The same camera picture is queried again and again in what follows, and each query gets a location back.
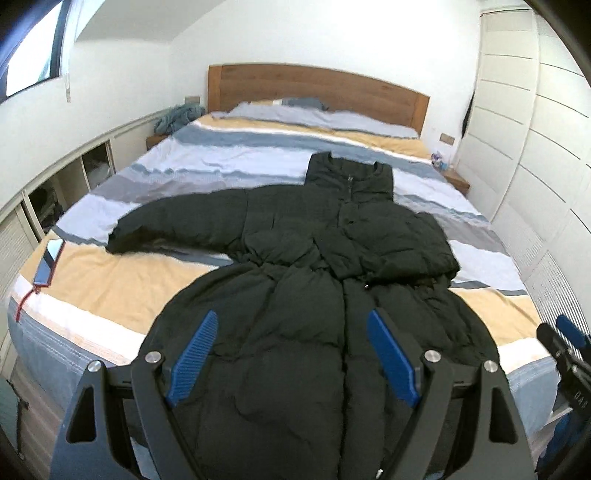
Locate crumpled teal cloth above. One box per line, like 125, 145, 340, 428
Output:
154, 104, 206, 136

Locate bed with striped duvet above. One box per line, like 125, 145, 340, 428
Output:
7, 102, 561, 462

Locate red phone strap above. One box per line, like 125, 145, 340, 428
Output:
14, 284, 41, 324

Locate blue cloth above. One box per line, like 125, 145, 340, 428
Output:
538, 406, 591, 480

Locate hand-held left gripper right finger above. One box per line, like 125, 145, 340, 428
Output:
366, 308, 539, 480

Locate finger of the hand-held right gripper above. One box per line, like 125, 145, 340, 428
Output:
536, 323, 574, 366
555, 315, 591, 352

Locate dark clothes in shelf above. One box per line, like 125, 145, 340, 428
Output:
29, 184, 68, 232

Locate window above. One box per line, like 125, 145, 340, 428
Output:
0, 0, 75, 99

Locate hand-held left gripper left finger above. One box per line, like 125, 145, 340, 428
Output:
50, 310, 220, 480

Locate grey-blue pillow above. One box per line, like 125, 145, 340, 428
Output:
279, 96, 329, 112

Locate black puffer coat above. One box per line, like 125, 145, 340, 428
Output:
106, 151, 502, 480

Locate white bedding in shelf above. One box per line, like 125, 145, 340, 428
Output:
89, 157, 114, 186

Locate low white shelf cabinet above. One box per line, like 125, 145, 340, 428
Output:
0, 111, 158, 354

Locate white wardrobe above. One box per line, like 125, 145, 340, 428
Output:
455, 0, 591, 335

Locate phone in red case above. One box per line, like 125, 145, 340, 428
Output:
33, 239, 66, 288

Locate wooden bed headboard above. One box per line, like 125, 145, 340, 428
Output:
207, 64, 431, 138

